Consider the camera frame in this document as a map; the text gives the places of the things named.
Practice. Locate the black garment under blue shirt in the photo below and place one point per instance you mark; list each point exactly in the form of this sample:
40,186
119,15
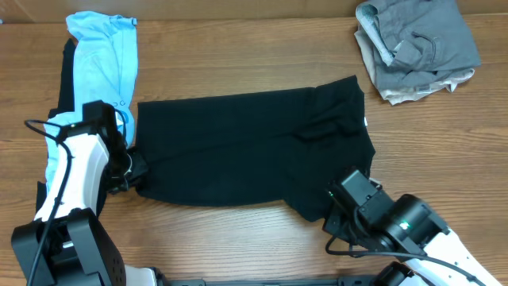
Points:
63,115

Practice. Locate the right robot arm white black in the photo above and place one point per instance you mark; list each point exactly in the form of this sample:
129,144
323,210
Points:
426,250

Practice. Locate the gray folded garment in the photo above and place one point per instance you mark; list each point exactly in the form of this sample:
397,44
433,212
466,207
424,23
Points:
417,42

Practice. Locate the light blue t-shirt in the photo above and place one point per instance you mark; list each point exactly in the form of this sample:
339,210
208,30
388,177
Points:
105,66

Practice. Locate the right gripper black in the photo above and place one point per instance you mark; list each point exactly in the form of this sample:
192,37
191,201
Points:
338,214

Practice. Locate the black t-shirt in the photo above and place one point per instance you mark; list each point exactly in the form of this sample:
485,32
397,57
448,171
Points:
255,148

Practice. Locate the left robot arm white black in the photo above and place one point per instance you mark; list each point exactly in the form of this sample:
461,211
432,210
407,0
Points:
65,244

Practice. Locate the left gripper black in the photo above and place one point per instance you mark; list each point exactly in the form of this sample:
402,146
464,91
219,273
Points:
113,185

